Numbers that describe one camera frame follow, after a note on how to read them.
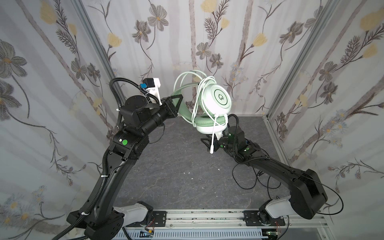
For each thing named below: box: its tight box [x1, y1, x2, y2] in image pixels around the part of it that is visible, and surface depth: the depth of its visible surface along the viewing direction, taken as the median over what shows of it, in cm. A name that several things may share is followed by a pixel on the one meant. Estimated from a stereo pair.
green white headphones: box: [171, 70, 232, 135], surface depth 42 cm
